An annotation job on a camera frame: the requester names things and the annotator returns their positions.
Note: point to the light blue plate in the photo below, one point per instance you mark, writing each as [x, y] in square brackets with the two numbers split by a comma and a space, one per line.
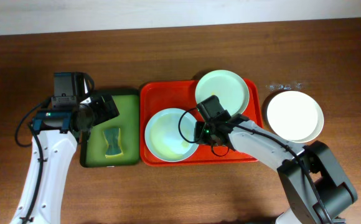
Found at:
[169, 135]

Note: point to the green tray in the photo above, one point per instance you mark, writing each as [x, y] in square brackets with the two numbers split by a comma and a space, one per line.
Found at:
[94, 145]

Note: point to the mint green plate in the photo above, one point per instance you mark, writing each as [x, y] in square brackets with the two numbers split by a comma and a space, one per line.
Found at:
[230, 88]

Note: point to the yellow green sponge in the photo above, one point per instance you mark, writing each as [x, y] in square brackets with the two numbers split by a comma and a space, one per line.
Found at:
[113, 141]

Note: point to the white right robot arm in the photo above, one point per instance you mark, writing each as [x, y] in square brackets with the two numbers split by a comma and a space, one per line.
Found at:
[316, 186]

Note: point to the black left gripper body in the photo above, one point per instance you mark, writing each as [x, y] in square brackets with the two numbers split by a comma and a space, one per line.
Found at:
[106, 107]

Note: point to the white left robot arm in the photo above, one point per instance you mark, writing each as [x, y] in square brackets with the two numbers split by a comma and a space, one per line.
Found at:
[55, 135]

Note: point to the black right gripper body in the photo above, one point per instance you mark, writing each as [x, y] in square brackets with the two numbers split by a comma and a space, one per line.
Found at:
[203, 137]

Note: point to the red tray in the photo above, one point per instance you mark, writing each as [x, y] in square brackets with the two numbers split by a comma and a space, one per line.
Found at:
[157, 96]

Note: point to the cream white plate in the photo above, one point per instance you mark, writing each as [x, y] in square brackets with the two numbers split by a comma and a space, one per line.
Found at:
[295, 116]

